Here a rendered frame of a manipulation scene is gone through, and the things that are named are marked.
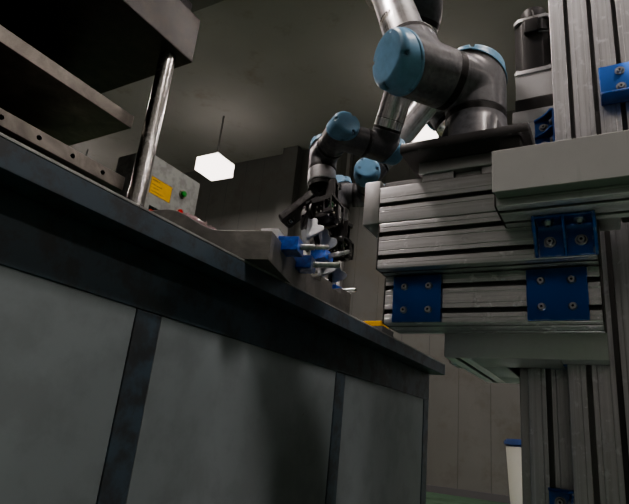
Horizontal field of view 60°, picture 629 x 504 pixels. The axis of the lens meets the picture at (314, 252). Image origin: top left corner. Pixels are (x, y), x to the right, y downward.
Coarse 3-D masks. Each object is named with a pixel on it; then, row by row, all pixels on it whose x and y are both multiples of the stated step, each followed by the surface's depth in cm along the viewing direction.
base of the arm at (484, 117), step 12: (456, 108) 102; (468, 108) 101; (480, 108) 100; (492, 108) 100; (504, 108) 102; (456, 120) 101; (468, 120) 99; (480, 120) 98; (492, 120) 99; (504, 120) 101; (444, 132) 104; (456, 132) 99
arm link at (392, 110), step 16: (416, 0) 130; (432, 0) 131; (432, 16) 132; (384, 96) 139; (384, 112) 139; (400, 112) 138; (368, 128) 141; (384, 128) 139; (400, 128) 140; (368, 144) 138; (384, 144) 140; (400, 144) 141; (384, 160) 142; (400, 160) 143
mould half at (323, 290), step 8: (312, 280) 129; (312, 288) 128; (320, 288) 132; (328, 288) 135; (320, 296) 131; (328, 296) 135; (336, 296) 138; (344, 296) 142; (336, 304) 138; (344, 304) 142
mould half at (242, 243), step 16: (192, 224) 100; (208, 240) 98; (224, 240) 97; (240, 240) 97; (256, 240) 96; (272, 240) 96; (240, 256) 95; (256, 256) 95; (272, 256) 96; (272, 272) 101; (288, 272) 106; (304, 288) 118
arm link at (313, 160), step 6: (312, 138) 148; (318, 138) 144; (312, 144) 147; (312, 150) 145; (318, 150) 142; (312, 156) 144; (318, 156) 143; (324, 156) 142; (312, 162) 143; (318, 162) 142; (324, 162) 142; (330, 162) 143; (336, 162) 146
